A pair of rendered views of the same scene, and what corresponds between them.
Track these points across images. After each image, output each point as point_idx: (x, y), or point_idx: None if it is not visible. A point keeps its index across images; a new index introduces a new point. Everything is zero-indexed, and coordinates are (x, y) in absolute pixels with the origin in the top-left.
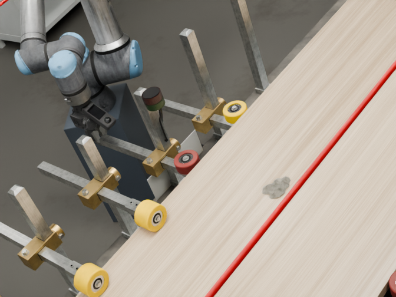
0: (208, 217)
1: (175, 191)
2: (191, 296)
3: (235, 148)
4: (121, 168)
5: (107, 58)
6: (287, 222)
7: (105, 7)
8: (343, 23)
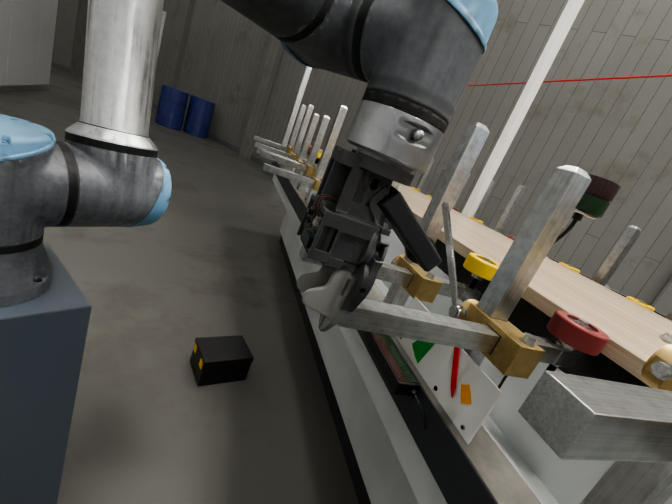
0: None
1: None
2: None
3: (573, 306)
4: (14, 437)
5: (123, 162)
6: None
7: (155, 60)
8: (417, 210)
